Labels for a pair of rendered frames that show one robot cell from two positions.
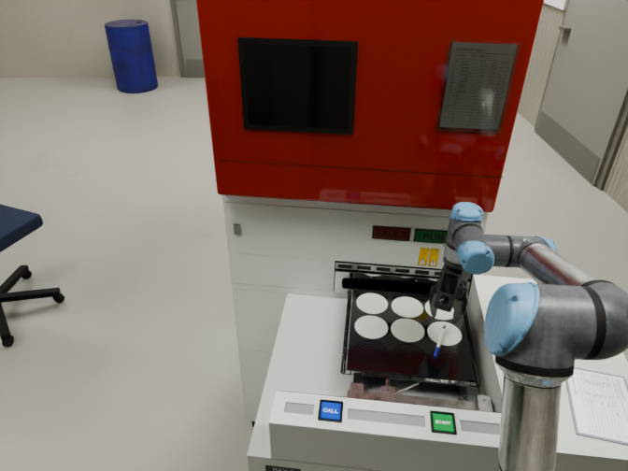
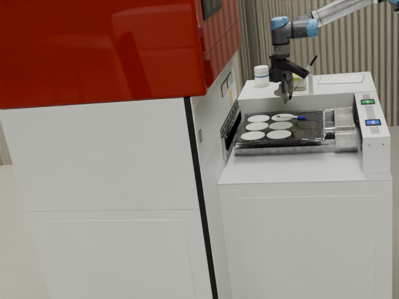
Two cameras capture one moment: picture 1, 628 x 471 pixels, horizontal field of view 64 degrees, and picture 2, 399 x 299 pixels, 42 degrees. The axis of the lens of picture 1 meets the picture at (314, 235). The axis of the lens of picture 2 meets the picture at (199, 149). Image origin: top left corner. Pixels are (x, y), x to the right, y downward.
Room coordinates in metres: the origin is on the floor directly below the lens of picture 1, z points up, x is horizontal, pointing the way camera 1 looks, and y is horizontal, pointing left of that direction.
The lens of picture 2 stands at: (1.12, 1.88, 1.66)
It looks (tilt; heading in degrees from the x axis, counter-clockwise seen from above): 21 degrees down; 279
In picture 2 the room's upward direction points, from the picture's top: 8 degrees counter-clockwise
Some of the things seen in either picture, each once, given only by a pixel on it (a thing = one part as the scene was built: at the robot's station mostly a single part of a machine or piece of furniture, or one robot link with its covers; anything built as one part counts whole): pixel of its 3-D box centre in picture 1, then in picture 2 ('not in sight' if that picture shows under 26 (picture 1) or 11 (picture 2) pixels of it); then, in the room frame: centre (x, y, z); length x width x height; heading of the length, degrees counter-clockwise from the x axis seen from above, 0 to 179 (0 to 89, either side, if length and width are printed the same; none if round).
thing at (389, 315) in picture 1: (407, 330); (281, 126); (1.10, -0.28, 0.90); 0.34 x 0.34 x 0.01; 84
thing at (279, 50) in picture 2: (457, 250); (281, 49); (1.07, -0.37, 1.21); 0.08 x 0.08 x 0.05
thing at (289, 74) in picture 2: (454, 274); (280, 67); (1.08, -0.38, 1.13); 0.09 x 0.08 x 0.12; 156
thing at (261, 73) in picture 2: not in sight; (261, 76); (1.17, -0.73, 1.01); 0.07 x 0.07 x 0.10
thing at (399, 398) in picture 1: (417, 412); (344, 128); (0.83, -0.27, 0.87); 0.36 x 0.08 x 0.03; 84
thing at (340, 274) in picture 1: (400, 286); (232, 130); (1.31, -0.29, 0.89); 0.44 x 0.02 x 0.10; 84
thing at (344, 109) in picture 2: (484, 411); (343, 109); (0.81, -0.44, 0.89); 0.08 x 0.03 x 0.03; 174
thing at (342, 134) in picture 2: (356, 398); (345, 134); (0.85, -0.11, 0.89); 0.08 x 0.03 x 0.03; 174
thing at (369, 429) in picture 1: (385, 435); (370, 128); (0.74, -0.18, 0.89); 0.55 x 0.09 x 0.14; 84
